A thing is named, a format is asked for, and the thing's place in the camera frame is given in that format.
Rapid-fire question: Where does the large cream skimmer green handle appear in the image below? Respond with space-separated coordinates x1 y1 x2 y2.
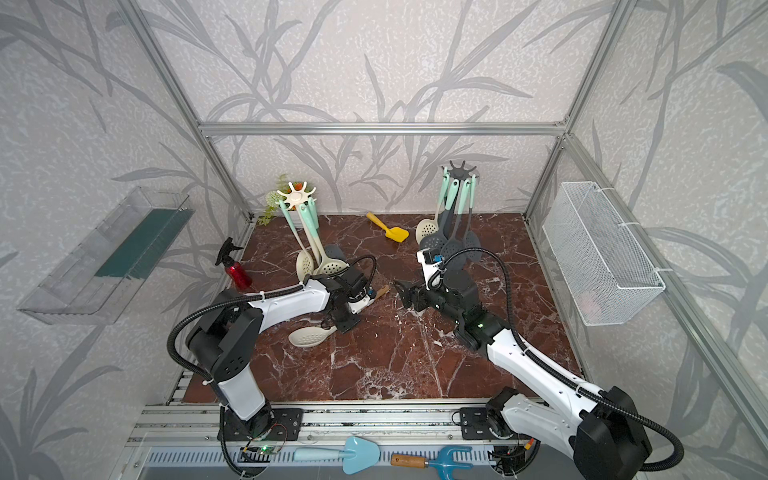
415 170 450 244

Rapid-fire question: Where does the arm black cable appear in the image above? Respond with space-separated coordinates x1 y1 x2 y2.
427 247 685 472
166 254 379 478

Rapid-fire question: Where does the yellow toy shovel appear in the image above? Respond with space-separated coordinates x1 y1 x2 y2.
366 212 409 243

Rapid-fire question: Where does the white wire mesh basket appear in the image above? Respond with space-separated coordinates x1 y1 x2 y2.
543 181 666 326

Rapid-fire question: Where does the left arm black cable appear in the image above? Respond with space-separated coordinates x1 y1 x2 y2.
166 254 379 478

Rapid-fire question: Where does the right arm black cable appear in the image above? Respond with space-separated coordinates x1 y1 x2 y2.
427 247 685 472

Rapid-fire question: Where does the grey skimmer green handle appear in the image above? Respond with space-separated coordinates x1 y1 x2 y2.
419 179 460 250
434 167 450 221

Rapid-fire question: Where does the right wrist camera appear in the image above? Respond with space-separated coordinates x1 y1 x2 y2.
417 248 445 290

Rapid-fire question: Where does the potted artificial plant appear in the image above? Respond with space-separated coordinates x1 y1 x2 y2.
257 174 291 226

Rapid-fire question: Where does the cream slotted spatula wooden handle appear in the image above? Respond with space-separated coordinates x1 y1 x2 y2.
288 285 391 348

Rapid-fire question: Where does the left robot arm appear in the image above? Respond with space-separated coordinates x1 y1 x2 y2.
180 267 375 422

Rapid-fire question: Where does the dark grey utensil rack stand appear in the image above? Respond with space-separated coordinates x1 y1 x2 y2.
421 160 479 259

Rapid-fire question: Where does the cream utensil rack stand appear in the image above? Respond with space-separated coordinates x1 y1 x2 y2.
282 182 348 276

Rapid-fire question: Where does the clear plastic wall shelf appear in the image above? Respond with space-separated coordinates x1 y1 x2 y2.
17 187 195 325

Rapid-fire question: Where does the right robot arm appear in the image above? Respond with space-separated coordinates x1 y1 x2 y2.
394 271 653 479

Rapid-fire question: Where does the blue garden fork wooden handle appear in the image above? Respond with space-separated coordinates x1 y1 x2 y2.
390 445 474 480

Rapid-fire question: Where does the red spray bottle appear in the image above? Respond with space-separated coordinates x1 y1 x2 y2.
215 237 252 292

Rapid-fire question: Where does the light blue garden trowel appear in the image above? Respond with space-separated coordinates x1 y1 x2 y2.
293 436 381 475

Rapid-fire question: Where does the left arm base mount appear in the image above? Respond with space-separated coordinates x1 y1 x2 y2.
217 407 304 442

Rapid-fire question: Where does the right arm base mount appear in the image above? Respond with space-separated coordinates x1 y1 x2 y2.
451 407 513 440

